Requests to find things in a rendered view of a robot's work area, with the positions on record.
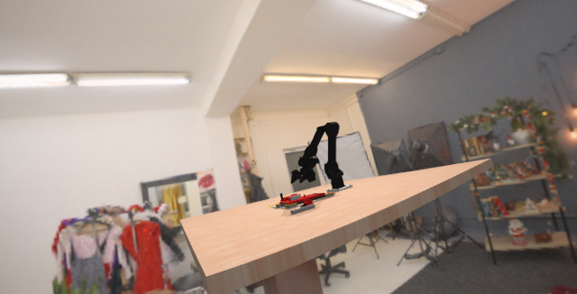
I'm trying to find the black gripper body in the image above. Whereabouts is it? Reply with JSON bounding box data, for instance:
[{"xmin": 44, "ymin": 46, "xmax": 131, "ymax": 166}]
[{"xmin": 291, "ymin": 162, "xmax": 316, "ymax": 179}]

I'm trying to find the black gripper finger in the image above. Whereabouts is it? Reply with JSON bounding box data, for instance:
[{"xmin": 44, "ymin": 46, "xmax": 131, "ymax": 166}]
[
  {"xmin": 290, "ymin": 172, "xmax": 299, "ymax": 184},
  {"xmin": 299, "ymin": 171, "xmax": 312, "ymax": 184}
]

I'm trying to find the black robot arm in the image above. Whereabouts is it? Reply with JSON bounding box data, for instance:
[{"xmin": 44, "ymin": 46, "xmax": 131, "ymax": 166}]
[{"xmin": 298, "ymin": 122, "xmax": 346, "ymax": 189}]

